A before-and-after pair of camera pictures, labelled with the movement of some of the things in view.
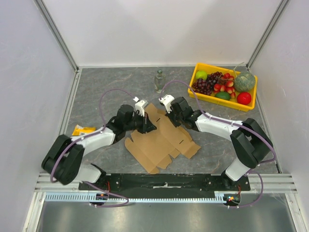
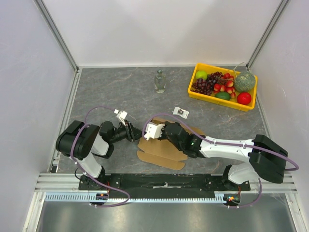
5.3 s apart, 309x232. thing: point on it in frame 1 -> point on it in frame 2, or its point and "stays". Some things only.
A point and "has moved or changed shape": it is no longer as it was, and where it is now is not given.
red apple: [244, 98] stays
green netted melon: [244, 81] stays
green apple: [201, 74] stays
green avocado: [222, 94] stays
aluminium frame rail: [273, 183] stays
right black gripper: [172, 115] -> [166, 130]
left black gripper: [147, 126] -> [133, 133]
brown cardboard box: [154, 148] has moved or changed shape
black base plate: [177, 183] stays
